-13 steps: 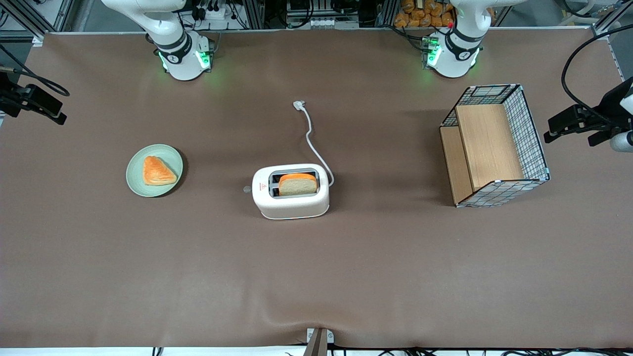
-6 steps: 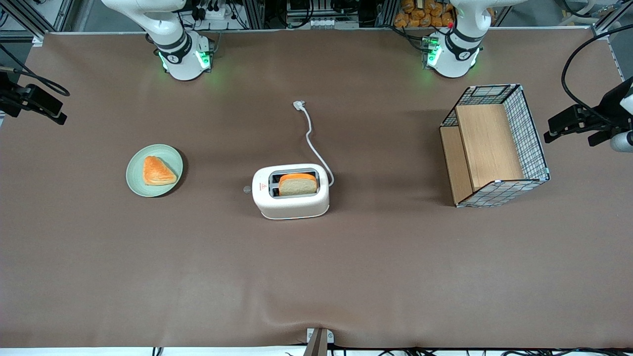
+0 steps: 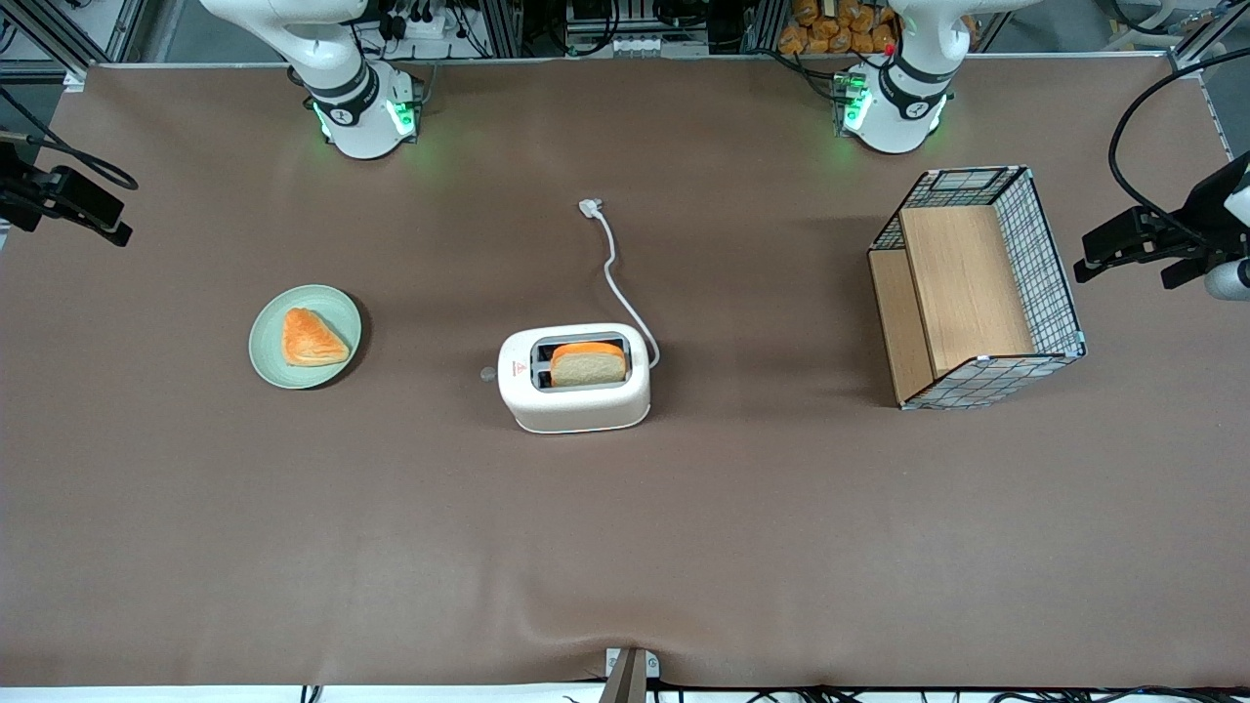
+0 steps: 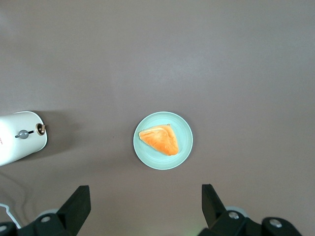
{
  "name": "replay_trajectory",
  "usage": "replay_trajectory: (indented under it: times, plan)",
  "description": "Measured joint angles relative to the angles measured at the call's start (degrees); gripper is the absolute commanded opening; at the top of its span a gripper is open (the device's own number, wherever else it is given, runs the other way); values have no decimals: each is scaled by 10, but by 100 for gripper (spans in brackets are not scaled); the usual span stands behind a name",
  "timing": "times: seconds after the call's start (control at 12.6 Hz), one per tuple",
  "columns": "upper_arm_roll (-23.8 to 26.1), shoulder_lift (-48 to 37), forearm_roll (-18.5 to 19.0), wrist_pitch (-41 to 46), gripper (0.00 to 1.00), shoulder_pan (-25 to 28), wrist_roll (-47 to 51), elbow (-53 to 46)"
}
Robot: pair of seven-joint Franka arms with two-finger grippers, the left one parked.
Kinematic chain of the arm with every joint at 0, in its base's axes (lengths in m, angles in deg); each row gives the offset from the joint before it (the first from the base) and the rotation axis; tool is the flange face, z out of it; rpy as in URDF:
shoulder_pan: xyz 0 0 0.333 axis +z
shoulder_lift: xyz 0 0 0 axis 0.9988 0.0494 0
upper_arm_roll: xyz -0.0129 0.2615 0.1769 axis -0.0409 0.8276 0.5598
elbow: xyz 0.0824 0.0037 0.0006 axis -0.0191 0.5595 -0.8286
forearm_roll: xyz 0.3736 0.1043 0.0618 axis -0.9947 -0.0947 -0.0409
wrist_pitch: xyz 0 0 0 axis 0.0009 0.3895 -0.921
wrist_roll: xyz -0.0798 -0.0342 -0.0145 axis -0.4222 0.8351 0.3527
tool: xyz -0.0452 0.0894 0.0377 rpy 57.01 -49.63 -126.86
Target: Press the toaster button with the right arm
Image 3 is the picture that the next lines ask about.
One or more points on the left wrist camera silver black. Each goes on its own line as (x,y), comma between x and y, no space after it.
(1229,280)

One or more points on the white power strip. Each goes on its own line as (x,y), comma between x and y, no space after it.
(420,27)

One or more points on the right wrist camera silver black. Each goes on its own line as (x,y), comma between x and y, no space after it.
(20,223)

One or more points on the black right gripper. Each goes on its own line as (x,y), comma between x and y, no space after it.
(21,186)

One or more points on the triangular orange pastry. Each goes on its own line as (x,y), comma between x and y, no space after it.
(312,340)

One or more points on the toast bread slice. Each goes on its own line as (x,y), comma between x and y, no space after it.
(586,369)

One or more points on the white two-slot toaster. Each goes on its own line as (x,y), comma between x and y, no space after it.
(576,410)

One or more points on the pale green plate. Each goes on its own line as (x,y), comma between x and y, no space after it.
(269,356)

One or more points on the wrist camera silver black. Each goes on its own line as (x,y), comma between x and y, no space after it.
(1229,280)
(20,223)

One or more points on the bag of bread rolls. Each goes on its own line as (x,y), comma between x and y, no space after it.
(830,34)

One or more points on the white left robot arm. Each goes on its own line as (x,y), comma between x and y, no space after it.
(894,122)

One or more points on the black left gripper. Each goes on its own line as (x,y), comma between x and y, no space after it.
(1193,214)

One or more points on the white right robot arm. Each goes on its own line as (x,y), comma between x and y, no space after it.
(361,127)

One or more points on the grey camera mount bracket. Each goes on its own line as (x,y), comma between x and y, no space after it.
(630,679)

